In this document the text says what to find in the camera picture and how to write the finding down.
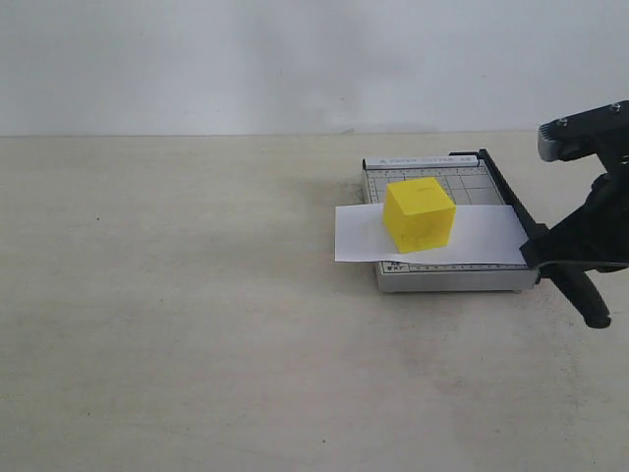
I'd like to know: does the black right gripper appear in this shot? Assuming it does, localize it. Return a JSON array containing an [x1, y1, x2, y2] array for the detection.
[[520, 100, 628, 272]]

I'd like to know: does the black cutter blade lever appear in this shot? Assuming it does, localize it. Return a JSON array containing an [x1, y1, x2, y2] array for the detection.
[[477, 148, 611, 329]]

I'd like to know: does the white paper sheet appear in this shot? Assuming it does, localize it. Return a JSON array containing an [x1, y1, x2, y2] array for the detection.
[[334, 204, 527, 266]]

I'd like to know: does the yellow foam cube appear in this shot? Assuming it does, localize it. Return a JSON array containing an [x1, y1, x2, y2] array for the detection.
[[382, 177, 456, 254]]

